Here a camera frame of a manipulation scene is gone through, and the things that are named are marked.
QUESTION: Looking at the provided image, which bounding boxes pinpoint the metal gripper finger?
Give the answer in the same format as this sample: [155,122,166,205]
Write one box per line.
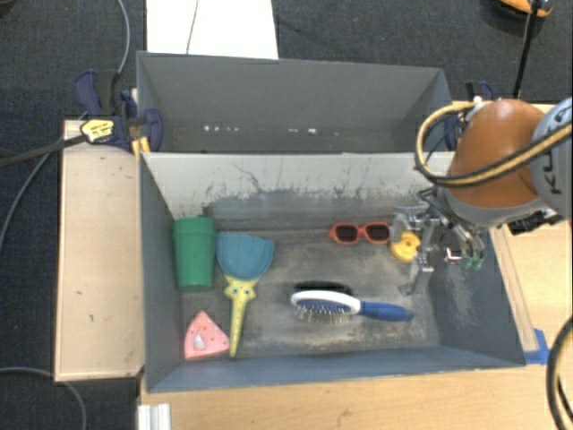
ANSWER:
[398,255,435,297]
[390,204,427,242]

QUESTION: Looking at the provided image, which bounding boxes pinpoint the yellow toy duck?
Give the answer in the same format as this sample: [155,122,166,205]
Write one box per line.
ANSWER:
[388,230,423,264]

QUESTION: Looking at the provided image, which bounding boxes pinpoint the red sunglasses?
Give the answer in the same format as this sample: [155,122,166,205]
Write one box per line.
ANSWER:
[328,221,393,246]

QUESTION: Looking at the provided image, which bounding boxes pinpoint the blue and white hairbrush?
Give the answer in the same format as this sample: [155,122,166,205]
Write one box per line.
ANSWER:
[289,289,415,327]

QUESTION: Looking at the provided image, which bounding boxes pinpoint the grey metal bin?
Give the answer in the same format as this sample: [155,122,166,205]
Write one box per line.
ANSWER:
[134,50,527,395]

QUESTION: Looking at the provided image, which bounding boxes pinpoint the blue and yellow toy shovel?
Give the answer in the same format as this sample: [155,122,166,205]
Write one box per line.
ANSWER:
[215,232,276,359]

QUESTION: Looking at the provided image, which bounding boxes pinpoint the green plastic cup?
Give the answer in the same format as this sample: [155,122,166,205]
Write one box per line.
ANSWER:
[171,216,219,292]

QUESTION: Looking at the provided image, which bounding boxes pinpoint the pink toy cheese wedge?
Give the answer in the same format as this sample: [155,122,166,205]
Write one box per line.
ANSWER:
[183,310,231,362]

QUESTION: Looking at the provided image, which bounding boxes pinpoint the pale wood flat board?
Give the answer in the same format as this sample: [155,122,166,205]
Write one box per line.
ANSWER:
[54,119,147,383]

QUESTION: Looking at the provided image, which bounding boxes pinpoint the black cylinder on white bracket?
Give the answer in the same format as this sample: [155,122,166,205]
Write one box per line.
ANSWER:
[508,210,564,236]

